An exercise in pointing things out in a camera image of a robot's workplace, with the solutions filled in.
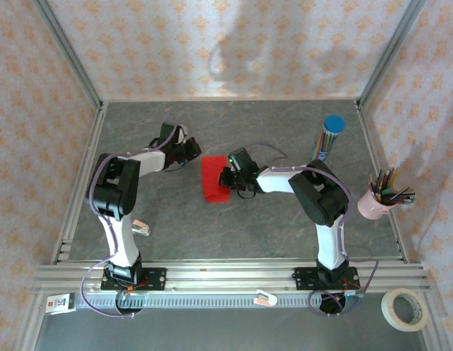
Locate pink silver stapler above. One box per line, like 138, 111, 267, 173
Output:
131, 219, 151, 237

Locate clear pencil tube blue lid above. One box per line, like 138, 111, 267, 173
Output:
309, 115, 347, 165

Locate pink white clip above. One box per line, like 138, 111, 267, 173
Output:
254, 289, 278, 307

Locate pink cup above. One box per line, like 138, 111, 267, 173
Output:
357, 188, 394, 220

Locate white printed card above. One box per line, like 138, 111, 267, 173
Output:
45, 293, 77, 314

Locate masking tape roll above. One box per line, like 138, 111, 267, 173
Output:
381, 287, 430, 333

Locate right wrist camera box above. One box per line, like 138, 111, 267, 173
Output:
228, 148, 257, 173

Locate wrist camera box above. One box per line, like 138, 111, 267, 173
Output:
159, 123, 189, 147
228, 148, 257, 173

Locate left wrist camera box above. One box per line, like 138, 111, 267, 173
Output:
159, 123, 189, 147

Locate aluminium side rail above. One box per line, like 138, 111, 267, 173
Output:
50, 102, 110, 265
354, 100, 410, 264

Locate long aluminium mounting rail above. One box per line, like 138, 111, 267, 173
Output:
31, 260, 431, 294

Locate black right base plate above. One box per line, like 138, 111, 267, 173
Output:
294, 266, 359, 292

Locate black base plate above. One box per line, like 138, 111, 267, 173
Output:
101, 268, 167, 293
294, 266, 359, 292

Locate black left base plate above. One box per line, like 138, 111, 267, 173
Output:
101, 268, 167, 293

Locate slotted grey cable duct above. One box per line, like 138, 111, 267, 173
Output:
75, 292, 322, 309

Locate aluminium corner post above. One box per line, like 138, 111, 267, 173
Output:
357, 0, 428, 107
31, 0, 105, 110

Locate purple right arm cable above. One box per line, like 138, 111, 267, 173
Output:
244, 142, 380, 318

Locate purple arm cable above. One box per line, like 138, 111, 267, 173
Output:
244, 142, 380, 318
80, 112, 180, 319

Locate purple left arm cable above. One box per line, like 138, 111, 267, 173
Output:
80, 112, 180, 319

